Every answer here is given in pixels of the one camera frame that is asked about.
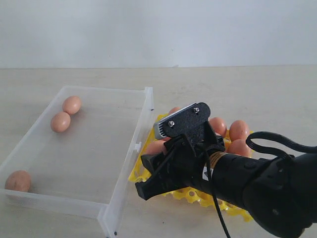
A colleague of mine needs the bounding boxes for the clear plastic tray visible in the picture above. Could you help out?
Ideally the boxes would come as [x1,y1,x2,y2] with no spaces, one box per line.
[0,86,154,238]

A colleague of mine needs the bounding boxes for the brown egg front bin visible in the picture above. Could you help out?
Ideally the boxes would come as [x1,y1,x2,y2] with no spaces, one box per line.
[145,140,167,155]

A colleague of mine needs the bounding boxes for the yellow plastic egg tray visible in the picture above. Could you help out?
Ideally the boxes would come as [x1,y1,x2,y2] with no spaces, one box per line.
[128,128,253,222]

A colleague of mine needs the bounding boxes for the brown egg second row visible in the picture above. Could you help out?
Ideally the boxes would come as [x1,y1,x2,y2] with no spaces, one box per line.
[51,112,71,133]
[229,120,250,141]
[227,139,251,157]

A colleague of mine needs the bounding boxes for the brown egg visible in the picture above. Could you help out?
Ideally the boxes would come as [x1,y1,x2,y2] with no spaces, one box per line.
[160,137,171,142]
[62,96,82,115]
[209,117,227,137]
[4,170,31,192]

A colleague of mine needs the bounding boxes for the black camera cable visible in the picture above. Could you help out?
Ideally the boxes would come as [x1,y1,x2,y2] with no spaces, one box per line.
[195,131,317,238]

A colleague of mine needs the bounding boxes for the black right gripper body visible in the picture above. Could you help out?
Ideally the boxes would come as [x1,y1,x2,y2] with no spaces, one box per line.
[141,139,251,208]

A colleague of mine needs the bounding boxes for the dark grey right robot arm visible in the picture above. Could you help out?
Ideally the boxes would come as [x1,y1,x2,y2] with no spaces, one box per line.
[135,131,317,238]

